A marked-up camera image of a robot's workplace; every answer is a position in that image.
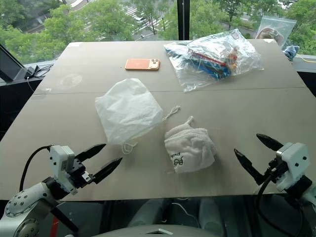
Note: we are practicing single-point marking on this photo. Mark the clear zip bag blue strip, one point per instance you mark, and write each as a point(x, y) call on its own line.
point(279, 28)

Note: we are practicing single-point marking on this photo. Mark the white fluffy towel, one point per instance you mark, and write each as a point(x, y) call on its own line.
point(190, 148)

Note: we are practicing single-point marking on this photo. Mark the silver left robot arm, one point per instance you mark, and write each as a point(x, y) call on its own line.
point(24, 200)

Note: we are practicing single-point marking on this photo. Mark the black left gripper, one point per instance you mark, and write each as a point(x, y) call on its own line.
point(79, 172)

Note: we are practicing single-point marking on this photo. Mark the blue cloth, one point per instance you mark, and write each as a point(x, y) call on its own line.
point(291, 52)

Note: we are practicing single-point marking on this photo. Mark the grey robot torso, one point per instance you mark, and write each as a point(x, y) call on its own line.
point(138, 232)

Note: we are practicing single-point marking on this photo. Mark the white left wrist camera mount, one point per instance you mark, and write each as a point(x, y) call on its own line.
point(58, 158)

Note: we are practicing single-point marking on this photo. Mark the black table strut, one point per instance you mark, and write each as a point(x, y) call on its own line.
point(65, 219)

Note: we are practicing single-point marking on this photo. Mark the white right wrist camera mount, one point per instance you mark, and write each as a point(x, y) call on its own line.
point(293, 158)

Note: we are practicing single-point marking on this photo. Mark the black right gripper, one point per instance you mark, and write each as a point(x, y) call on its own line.
point(276, 170)

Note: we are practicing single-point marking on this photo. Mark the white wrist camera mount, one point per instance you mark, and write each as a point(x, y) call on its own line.
point(58, 158)
point(293, 158)

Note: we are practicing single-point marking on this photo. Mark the clear bag of colourful items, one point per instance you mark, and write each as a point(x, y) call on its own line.
point(212, 59)

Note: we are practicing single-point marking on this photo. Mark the orange smartphone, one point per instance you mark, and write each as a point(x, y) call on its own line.
point(138, 64)

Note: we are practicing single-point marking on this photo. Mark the black window post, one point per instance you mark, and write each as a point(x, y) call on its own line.
point(184, 19)

